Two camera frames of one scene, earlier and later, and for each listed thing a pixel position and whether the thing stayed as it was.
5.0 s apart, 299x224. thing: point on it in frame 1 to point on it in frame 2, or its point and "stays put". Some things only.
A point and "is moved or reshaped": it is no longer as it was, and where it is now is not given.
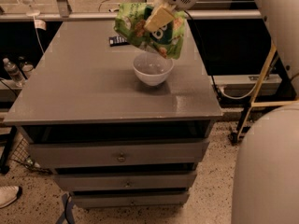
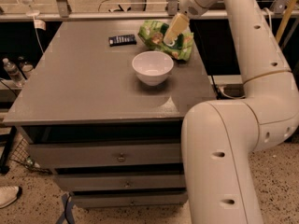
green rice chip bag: (129, 21) is moved or reshaped
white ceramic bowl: (152, 68) stays put
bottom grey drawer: (128, 199) stays put
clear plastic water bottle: (14, 73) stays put
